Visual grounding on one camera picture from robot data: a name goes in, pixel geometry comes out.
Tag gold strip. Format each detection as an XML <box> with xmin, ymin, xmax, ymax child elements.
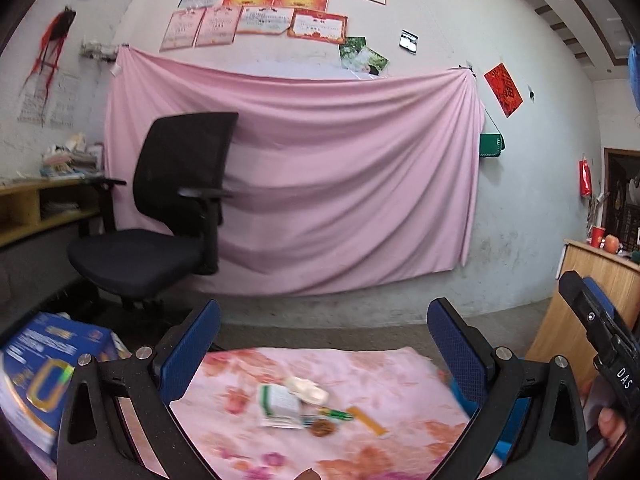
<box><xmin>346</xmin><ymin>406</ymin><xmax>390</xmax><ymax>438</ymax></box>

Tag brown round biscuit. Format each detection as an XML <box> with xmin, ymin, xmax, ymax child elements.
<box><xmin>308</xmin><ymin>418</ymin><xmax>337</xmax><ymax>438</ymax></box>

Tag right hand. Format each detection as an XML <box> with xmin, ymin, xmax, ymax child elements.
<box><xmin>582</xmin><ymin>377</ymin><xmax>625</xmax><ymax>462</ymax></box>

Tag wooden cabinet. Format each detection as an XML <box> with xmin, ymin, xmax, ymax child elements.
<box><xmin>525</xmin><ymin>240</ymin><xmax>639</xmax><ymax>386</ymax></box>

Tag blue plastic bucket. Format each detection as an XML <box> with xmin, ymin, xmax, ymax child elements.
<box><xmin>449</xmin><ymin>378</ymin><xmax>529</xmax><ymax>463</ymax></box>

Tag blue cardboard box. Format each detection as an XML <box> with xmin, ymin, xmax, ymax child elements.
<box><xmin>1</xmin><ymin>312</ymin><xmax>127</xmax><ymax>460</ymax></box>

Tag orange fruit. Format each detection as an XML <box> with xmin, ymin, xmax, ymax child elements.
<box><xmin>603</xmin><ymin>235</ymin><xmax>620</xmax><ymax>255</ymax></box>

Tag red cup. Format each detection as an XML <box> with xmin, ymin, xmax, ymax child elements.
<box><xmin>590</xmin><ymin>226</ymin><xmax>605</xmax><ymax>248</ymax></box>

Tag red hanging ornament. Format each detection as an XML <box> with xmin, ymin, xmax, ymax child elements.
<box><xmin>578</xmin><ymin>157</ymin><xmax>592</xmax><ymax>198</ymax></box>

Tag white plastic blister shell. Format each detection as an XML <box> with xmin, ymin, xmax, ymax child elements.
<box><xmin>284</xmin><ymin>376</ymin><xmax>329</xmax><ymax>406</ymax></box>

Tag floral pink tablecloth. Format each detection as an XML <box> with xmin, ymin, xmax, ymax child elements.
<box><xmin>117</xmin><ymin>346</ymin><xmax>504</xmax><ymax>480</ymax></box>

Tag green hanging bag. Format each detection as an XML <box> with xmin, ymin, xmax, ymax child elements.
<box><xmin>480</xmin><ymin>132</ymin><xmax>506</xmax><ymax>158</ymax></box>

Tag black office chair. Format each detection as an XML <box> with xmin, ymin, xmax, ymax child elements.
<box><xmin>67</xmin><ymin>112</ymin><xmax>239</xmax><ymax>302</ymax></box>

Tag stack of papers on desk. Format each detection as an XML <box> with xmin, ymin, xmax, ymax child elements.
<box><xmin>40</xmin><ymin>133</ymin><xmax>104</xmax><ymax>179</ymax></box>

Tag red diamond paper poster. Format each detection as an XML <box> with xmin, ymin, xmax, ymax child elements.
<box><xmin>484</xmin><ymin>63</ymin><xmax>523</xmax><ymax>118</ymax></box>

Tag blue dotted cloth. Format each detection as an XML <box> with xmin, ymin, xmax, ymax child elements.
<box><xmin>628</xmin><ymin>44</ymin><xmax>640</xmax><ymax>108</ymax></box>

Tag pink hanging sheet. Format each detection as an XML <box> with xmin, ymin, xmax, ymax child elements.
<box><xmin>104</xmin><ymin>48</ymin><xmax>485</xmax><ymax>297</ymax></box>

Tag small black white photo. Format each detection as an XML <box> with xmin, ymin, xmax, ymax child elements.
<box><xmin>398</xmin><ymin>29</ymin><xmax>419</xmax><ymax>55</ymax></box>

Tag green photo posters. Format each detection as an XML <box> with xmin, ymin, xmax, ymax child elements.
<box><xmin>338</xmin><ymin>37</ymin><xmax>390</xmax><ymax>76</ymax></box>

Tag wooden wall desk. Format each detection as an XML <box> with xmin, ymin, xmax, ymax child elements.
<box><xmin>1</xmin><ymin>178</ymin><xmax>100</xmax><ymax>250</ymax></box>

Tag wall calendar sheets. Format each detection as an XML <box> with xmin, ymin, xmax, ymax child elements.
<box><xmin>17</xmin><ymin>70</ymin><xmax>80</xmax><ymax>130</ymax></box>

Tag red tassel wall ornament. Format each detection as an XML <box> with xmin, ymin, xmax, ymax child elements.
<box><xmin>24</xmin><ymin>6</ymin><xmax>76</xmax><ymax>110</ymax></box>

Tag certificates on wall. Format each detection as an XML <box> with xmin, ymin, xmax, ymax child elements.
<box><xmin>160</xmin><ymin>0</ymin><xmax>386</xmax><ymax>52</ymax></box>

